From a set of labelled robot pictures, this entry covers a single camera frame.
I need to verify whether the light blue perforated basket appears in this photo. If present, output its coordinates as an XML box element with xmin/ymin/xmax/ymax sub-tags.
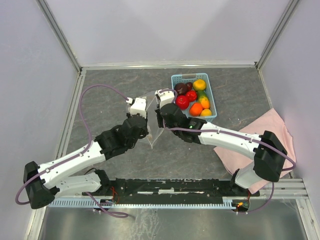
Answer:
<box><xmin>171</xmin><ymin>73</ymin><xmax>218</xmax><ymax>122</ymax></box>

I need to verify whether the yellow lemon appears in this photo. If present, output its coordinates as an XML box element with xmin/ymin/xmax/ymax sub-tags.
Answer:
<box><xmin>200</xmin><ymin>108</ymin><xmax>213</xmax><ymax>117</ymax></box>

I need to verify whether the yellow orange fruit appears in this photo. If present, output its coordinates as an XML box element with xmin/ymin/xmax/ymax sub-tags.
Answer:
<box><xmin>192</xmin><ymin>79</ymin><xmax>207</xmax><ymax>91</ymax></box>

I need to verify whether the orange tangerine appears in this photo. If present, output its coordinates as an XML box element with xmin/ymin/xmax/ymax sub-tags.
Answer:
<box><xmin>189</xmin><ymin>102</ymin><xmax>203</xmax><ymax>117</ymax></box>

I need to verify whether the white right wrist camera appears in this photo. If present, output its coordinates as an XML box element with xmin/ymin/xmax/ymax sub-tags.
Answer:
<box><xmin>154</xmin><ymin>89</ymin><xmax>177</xmax><ymax>109</ymax></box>

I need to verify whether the bright red apple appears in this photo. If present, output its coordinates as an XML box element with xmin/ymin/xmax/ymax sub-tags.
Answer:
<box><xmin>175</xmin><ymin>95</ymin><xmax>190</xmax><ymax>110</ymax></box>

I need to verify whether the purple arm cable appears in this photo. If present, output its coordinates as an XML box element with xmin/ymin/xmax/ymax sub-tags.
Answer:
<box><xmin>15</xmin><ymin>84</ymin><xmax>133</xmax><ymax>218</ymax></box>
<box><xmin>159</xmin><ymin>87</ymin><xmax>297</xmax><ymax>215</ymax></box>

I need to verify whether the light blue cable duct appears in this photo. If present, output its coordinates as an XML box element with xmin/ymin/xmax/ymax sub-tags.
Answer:
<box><xmin>48</xmin><ymin>194</ymin><xmax>250</xmax><ymax>210</ymax></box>

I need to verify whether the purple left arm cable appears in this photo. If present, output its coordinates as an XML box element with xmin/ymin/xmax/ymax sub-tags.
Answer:
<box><xmin>15</xmin><ymin>84</ymin><xmax>133</xmax><ymax>218</ymax></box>

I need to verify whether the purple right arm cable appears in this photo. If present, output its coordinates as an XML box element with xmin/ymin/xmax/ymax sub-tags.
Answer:
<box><xmin>159</xmin><ymin>87</ymin><xmax>297</xmax><ymax>215</ymax></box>

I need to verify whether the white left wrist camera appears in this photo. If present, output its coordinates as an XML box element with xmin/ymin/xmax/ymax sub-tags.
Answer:
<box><xmin>126</xmin><ymin>97</ymin><xmax>147</xmax><ymax>119</ymax></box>

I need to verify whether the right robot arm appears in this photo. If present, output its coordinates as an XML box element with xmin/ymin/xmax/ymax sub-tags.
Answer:
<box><xmin>155</xmin><ymin>103</ymin><xmax>287</xmax><ymax>196</ymax></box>

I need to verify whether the clear polka dot zip bag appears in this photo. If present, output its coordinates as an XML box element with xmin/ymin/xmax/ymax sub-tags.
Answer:
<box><xmin>140</xmin><ymin>91</ymin><xmax>164</xmax><ymax>149</ymax></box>

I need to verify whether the pink cloth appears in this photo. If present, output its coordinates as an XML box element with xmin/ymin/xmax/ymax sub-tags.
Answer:
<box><xmin>213</xmin><ymin>107</ymin><xmax>297</xmax><ymax>195</ymax></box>

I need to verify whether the dark red apple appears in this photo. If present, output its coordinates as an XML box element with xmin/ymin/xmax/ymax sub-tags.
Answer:
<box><xmin>174</xmin><ymin>82</ymin><xmax>189</xmax><ymax>95</ymax></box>

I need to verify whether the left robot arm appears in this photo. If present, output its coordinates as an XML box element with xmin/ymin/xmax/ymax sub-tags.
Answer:
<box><xmin>23</xmin><ymin>113</ymin><xmax>148</xmax><ymax>209</ymax></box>

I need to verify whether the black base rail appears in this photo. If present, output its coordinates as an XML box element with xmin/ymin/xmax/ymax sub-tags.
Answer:
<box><xmin>93</xmin><ymin>178</ymin><xmax>260</xmax><ymax>203</ymax></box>

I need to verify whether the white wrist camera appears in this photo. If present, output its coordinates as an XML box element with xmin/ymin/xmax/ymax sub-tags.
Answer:
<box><xmin>126</xmin><ymin>97</ymin><xmax>147</xmax><ymax>119</ymax></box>
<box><xmin>154</xmin><ymin>89</ymin><xmax>177</xmax><ymax>109</ymax></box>

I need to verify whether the green yellow mango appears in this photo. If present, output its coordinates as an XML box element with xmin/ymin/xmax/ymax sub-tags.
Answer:
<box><xmin>197</xmin><ymin>90</ymin><xmax>211</xmax><ymax>109</ymax></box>

